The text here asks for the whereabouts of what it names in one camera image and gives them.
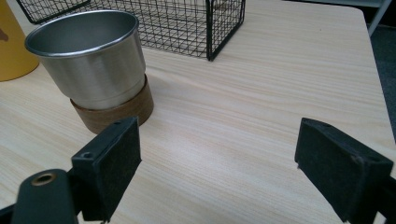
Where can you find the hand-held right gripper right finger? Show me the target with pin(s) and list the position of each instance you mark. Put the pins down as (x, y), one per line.
(339, 168)

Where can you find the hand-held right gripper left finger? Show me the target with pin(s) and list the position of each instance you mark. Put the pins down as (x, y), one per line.
(107, 168)

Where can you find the steel cup with wooden base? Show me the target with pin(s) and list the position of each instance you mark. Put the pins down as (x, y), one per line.
(93, 71)

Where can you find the yellow cup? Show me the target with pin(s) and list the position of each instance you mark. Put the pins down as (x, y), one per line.
(14, 56)

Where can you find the white metal stand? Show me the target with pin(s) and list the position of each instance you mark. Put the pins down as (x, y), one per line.
(378, 17)

